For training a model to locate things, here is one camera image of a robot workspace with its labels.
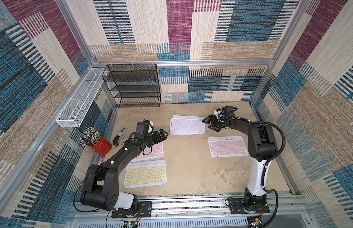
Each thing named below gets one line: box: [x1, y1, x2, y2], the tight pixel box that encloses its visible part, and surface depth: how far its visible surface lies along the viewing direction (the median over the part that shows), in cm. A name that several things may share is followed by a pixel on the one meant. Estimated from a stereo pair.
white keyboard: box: [169, 114, 206, 136], surface depth 107 cm
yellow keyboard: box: [123, 159, 168, 189], surface depth 87 cm
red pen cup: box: [91, 136, 113, 155], surface depth 89 cm
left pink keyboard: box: [130, 141, 165, 162], surface depth 94 cm
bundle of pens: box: [79, 126, 102, 147], surface depth 84 cm
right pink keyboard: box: [207, 135, 249, 158], surface depth 98 cm
